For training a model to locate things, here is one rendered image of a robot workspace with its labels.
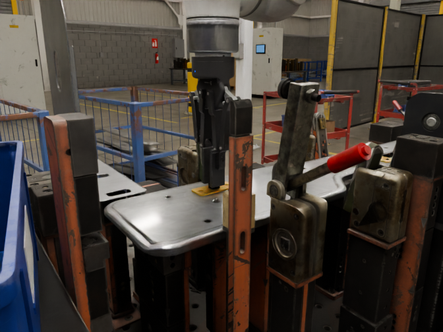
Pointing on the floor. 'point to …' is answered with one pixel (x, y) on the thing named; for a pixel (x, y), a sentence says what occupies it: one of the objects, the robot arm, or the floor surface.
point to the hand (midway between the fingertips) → (213, 166)
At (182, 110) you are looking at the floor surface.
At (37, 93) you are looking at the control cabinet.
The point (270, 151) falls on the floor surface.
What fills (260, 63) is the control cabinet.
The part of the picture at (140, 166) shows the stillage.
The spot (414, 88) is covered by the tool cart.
